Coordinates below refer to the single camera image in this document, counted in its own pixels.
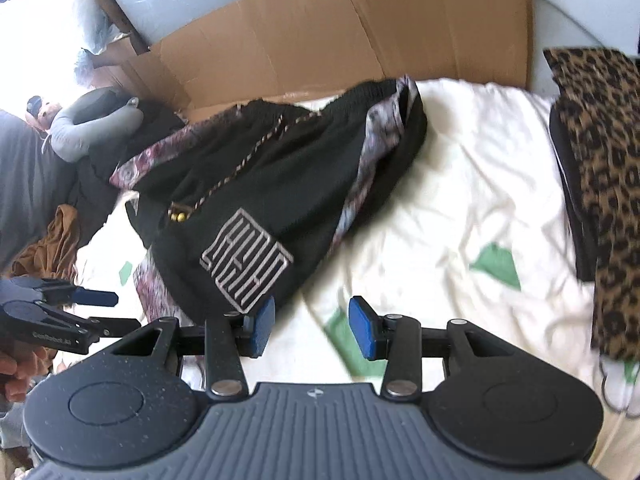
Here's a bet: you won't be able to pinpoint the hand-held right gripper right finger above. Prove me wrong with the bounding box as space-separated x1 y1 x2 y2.
348 296 506 402

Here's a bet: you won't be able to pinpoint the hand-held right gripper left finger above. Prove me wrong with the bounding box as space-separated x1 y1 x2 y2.
112 296 277 401

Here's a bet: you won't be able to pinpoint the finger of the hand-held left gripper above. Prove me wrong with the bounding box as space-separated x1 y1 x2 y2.
30 280 119 307
45 310 142 342

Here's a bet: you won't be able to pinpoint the black pants with bear print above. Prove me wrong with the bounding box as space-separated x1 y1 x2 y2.
110 75 429 326

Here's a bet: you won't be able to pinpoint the person's left hand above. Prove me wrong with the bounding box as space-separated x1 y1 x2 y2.
0 347 51 403

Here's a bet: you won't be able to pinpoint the brown cloth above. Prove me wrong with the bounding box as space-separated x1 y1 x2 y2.
10 204 81 286

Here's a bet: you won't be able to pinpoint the grey cloth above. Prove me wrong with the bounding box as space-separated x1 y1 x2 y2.
0 107 81 266

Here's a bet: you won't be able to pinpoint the grey neck pillow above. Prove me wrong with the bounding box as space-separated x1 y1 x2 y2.
50 87 143 163

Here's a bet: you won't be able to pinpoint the white printed bedsheet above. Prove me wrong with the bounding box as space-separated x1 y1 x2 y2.
75 77 640 480

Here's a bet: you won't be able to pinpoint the black cloth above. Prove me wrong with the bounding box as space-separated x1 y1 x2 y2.
75 100 188 251

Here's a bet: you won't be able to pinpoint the plush toy with dark cap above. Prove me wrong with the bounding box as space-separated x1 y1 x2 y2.
25 95 61 136

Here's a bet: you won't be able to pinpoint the brown cardboard sheet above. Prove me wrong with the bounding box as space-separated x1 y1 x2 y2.
82 0 533 126

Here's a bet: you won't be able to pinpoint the leopard print garment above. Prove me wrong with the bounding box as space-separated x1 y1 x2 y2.
542 46 640 363

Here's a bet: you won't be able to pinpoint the grey cord loop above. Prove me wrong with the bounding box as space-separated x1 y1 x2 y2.
599 357 640 418

